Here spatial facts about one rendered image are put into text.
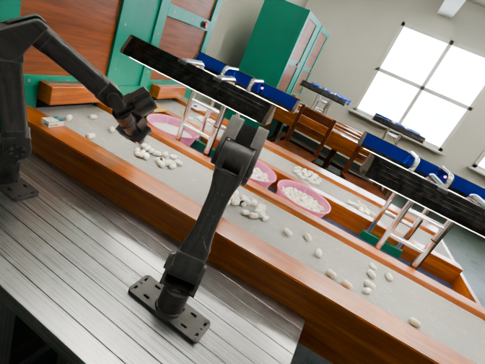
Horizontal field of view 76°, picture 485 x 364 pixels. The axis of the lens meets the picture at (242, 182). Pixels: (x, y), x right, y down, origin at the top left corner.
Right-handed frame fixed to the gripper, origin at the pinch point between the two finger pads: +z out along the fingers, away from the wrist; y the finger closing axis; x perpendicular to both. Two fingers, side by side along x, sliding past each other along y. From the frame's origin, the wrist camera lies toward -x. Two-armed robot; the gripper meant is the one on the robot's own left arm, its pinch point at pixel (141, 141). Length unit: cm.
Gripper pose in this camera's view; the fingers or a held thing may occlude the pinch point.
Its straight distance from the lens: 117.0
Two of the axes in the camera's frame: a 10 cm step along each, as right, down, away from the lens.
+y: -8.6, -4.8, 1.7
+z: 0.0, 3.3, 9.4
